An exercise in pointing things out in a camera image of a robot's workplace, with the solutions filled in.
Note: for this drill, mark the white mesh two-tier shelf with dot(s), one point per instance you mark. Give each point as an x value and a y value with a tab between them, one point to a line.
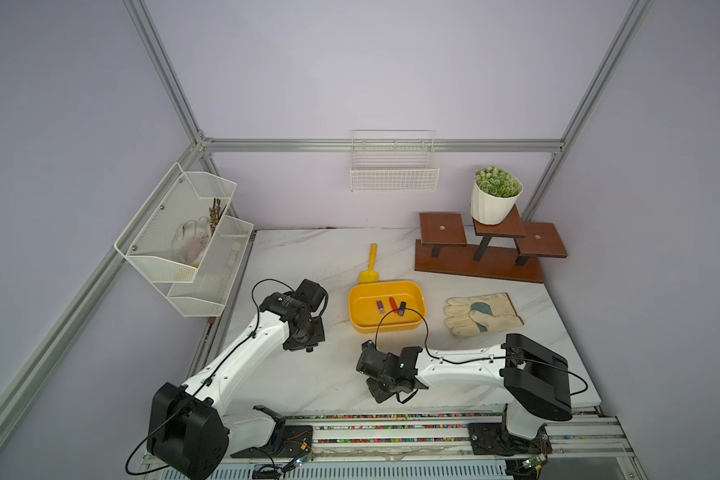
145	244

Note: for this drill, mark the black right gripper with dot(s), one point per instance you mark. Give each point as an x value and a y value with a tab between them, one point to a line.
378	392

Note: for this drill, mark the beige work glove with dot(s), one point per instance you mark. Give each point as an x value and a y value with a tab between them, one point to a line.
476	315

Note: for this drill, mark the white pot green plant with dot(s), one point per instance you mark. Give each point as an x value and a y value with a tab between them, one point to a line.
495	192

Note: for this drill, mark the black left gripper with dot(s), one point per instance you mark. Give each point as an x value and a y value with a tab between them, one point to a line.
317	336

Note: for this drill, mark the red usb flash drive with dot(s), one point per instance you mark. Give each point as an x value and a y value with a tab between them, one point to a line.
392	303

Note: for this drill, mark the clear plastic bag in shelf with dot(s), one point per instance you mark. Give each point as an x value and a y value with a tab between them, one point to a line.
191	241

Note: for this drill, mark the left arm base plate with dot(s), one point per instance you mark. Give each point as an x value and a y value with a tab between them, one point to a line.
287	442

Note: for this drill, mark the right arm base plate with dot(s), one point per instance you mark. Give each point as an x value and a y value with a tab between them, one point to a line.
494	439

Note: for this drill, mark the brown wooden tiered stand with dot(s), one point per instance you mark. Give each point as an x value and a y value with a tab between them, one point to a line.
510	250

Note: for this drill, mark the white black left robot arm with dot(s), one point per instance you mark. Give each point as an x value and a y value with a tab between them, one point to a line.
189	427

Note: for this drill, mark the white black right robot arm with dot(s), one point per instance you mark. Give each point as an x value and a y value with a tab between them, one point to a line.
537	378

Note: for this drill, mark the yellow plastic storage box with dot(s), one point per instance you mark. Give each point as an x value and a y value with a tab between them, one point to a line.
365	317

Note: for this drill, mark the aluminium rail frame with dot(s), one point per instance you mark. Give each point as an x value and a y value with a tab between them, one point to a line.
436	446

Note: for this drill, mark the white wire wall basket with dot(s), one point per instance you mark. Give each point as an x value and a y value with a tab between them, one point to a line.
402	161

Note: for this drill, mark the yellow plastic toy shovel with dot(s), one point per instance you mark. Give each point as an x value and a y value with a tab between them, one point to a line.
370	275

